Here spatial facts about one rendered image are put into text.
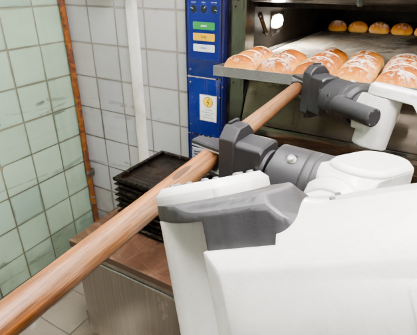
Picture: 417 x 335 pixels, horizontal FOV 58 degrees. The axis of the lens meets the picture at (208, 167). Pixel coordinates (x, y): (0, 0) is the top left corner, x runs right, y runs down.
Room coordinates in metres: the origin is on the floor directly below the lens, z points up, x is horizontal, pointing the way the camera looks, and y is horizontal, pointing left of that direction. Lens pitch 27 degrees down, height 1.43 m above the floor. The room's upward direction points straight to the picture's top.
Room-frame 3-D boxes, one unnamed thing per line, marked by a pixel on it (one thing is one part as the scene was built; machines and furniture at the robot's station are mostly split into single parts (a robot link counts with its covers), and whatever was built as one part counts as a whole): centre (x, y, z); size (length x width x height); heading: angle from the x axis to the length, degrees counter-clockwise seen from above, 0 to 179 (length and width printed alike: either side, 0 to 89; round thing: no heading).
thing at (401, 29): (1.96, -0.96, 1.21); 0.10 x 0.07 x 0.06; 57
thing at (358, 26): (2.07, -0.78, 1.21); 0.10 x 0.07 x 0.05; 64
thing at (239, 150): (0.45, -0.08, 1.19); 0.12 x 0.10 x 0.13; 54
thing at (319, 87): (0.81, -0.27, 1.19); 0.12 x 0.10 x 0.13; 26
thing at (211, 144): (0.51, -0.01, 1.21); 0.06 x 0.03 x 0.02; 54
